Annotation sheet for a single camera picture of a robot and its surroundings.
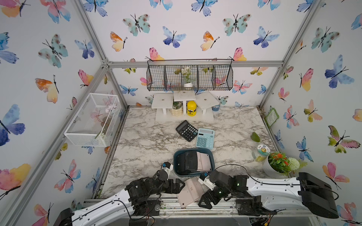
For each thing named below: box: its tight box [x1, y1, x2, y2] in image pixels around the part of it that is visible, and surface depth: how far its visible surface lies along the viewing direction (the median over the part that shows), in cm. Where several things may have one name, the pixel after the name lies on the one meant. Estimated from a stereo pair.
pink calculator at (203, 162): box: [196, 151, 213, 172], surface depth 88 cm
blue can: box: [211, 104, 220, 112], surface depth 119 cm
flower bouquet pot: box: [263, 151, 301, 179], surface depth 75 cm
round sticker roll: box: [252, 144, 271, 162], surface depth 88 cm
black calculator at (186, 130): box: [175, 120, 199, 143], surface depth 105 cm
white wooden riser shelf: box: [151, 90, 221, 122], surface depth 110 cm
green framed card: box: [264, 107, 280, 128], surface depth 112 cm
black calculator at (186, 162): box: [176, 151, 198, 175], surface depth 84 cm
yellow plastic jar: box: [187, 100, 197, 117], surface depth 109 cm
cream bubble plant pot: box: [171, 100, 184, 117], surface depth 112 cm
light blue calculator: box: [196, 128, 215, 150], surface depth 101 cm
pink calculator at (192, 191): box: [176, 176, 205, 208], surface depth 78 cm
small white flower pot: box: [181, 65, 194, 88], surface depth 95 cm
